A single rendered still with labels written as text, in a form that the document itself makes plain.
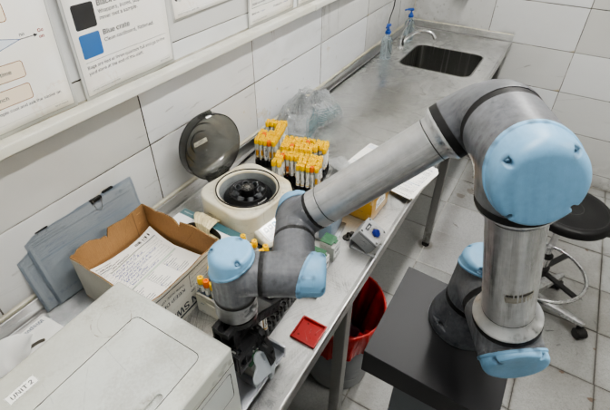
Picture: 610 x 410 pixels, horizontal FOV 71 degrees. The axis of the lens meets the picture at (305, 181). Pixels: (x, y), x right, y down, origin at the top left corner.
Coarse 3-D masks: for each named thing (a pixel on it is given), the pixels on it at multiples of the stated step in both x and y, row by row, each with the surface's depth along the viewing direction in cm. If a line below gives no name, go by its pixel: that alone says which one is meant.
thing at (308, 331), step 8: (304, 320) 109; (312, 320) 108; (296, 328) 107; (304, 328) 107; (312, 328) 107; (320, 328) 107; (296, 336) 105; (304, 336) 105; (312, 336) 105; (320, 336) 105; (304, 344) 104; (312, 344) 104
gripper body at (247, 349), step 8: (256, 312) 77; (216, 328) 75; (224, 328) 78; (232, 328) 75; (240, 328) 75; (248, 328) 80; (256, 328) 81; (216, 336) 77; (224, 336) 74; (232, 336) 76; (240, 336) 79; (248, 336) 80; (256, 336) 80; (224, 344) 77; (232, 344) 78; (240, 344) 79; (248, 344) 79; (256, 344) 82; (232, 352) 78; (240, 352) 78; (248, 352) 79; (240, 360) 77; (248, 360) 81; (240, 368) 78
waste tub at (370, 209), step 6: (378, 198) 136; (384, 198) 142; (366, 204) 135; (372, 204) 134; (378, 204) 139; (384, 204) 145; (360, 210) 138; (366, 210) 136; (372, 210) 136; (378, 210) 141; (354, 216) 141; (360, 216) 139; (366, 216) 138; (372, 216) 138
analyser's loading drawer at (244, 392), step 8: (272, 344) 98; (280, 344) 97; (280, 352) 98; (240, 376) 92; (248, 376) 90; (240, 384) 92; (248, 384) 92; (240, 392) 90; (248, 392) 90; (256, 392) 90; (248, 400) 89
